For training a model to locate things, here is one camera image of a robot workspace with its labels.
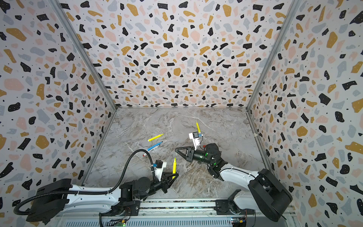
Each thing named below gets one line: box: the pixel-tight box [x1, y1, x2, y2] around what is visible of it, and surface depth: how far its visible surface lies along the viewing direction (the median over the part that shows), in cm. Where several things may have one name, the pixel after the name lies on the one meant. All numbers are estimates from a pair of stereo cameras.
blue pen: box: [146, 141, 164, 152], surface depth 100 cm
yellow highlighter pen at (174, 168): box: [172, 157, 178, 180], surface depth 73 cm
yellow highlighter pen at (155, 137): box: [147, 133, 165, 142], surface depth 105 cm
